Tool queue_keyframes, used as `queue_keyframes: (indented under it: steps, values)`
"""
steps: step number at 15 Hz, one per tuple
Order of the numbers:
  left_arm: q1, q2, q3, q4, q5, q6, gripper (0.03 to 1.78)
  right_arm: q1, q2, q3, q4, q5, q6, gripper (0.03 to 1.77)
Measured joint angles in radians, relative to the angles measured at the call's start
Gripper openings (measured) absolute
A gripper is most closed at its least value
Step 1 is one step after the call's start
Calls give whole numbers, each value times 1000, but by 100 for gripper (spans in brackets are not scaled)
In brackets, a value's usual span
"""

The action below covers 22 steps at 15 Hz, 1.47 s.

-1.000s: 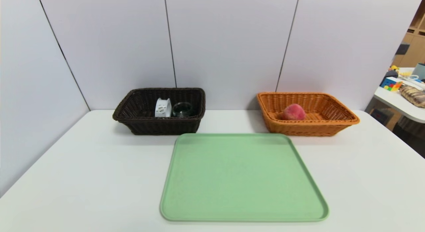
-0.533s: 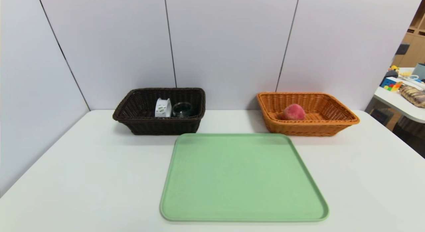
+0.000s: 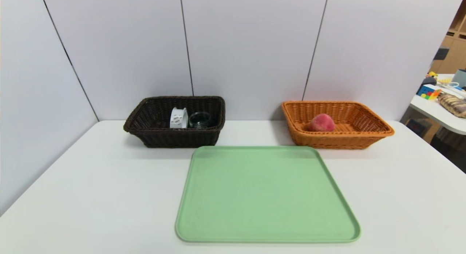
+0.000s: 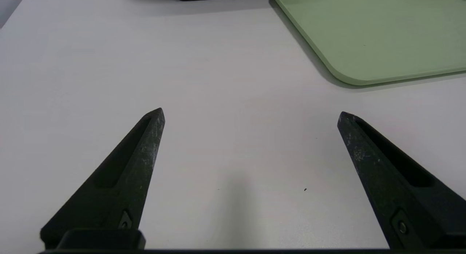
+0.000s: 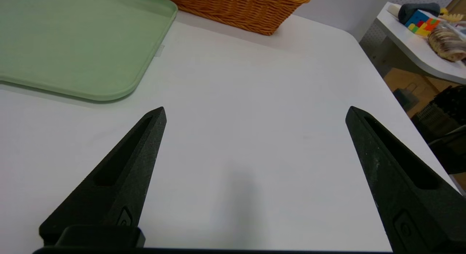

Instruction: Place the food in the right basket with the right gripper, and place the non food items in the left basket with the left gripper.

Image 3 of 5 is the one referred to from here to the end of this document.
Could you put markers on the light green plastic tray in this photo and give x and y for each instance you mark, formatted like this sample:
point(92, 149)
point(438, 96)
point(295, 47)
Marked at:
point(262, 195)

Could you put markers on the grey blue cup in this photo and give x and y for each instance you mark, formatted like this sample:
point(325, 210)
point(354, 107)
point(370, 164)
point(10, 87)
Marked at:
point(460, 78)

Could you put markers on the red peach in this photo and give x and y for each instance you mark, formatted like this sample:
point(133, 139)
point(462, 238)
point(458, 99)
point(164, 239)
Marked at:
point(322, 122)

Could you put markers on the white side table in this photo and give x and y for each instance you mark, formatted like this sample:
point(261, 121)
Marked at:
point(437, 112)

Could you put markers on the orange wicker basket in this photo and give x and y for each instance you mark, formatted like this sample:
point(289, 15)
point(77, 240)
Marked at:
point(335, 139)

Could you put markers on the brown striped bread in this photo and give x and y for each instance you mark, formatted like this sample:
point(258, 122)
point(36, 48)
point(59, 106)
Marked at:
point(453, 105)

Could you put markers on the wooden shelf unit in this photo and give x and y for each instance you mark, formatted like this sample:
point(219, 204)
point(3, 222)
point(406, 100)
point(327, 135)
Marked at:
point(457, 54)

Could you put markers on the colourful puzzle cube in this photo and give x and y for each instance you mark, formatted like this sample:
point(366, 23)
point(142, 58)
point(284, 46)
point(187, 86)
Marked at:
point(429, 92)

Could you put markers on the yellow toy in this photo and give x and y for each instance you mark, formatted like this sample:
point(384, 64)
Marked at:
point(432, 74)

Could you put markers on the dark woven bin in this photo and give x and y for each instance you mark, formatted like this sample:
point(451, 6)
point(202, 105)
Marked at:
point(449, 145)

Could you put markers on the glass cup with black holder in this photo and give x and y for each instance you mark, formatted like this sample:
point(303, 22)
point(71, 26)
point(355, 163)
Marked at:
point(200, 120)

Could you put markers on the white tape roll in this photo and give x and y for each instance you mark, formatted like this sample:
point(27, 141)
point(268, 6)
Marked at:
point(178, 118)

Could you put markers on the dark brown wicker basket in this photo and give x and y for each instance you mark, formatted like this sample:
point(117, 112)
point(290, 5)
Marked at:
point(174, 137)

